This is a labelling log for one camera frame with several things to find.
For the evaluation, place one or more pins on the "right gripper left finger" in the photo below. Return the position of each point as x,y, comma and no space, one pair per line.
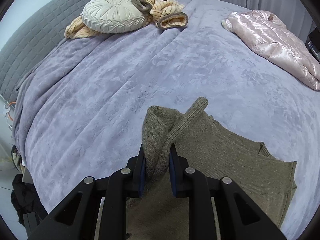
95,200

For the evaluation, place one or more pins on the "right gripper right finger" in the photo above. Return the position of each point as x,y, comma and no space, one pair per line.
218,208

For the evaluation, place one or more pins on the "olive green knit sweater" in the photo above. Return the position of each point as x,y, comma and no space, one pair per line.
214,151

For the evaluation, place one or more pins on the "black bag on floor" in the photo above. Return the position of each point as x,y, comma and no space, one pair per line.
25,199

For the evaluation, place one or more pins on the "lavender plush bed blanket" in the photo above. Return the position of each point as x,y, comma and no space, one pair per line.
80,111

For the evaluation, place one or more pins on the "grey quilted headboard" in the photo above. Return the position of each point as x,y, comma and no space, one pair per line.
33,40

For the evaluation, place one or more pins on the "pink satin puffer jacket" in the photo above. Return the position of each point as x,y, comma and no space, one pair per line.
267,36

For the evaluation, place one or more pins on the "round white pleated cushion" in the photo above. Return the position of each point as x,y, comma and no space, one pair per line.
112,16

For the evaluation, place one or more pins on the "peach striped fleece garment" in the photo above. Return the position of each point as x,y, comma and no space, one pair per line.
164,14

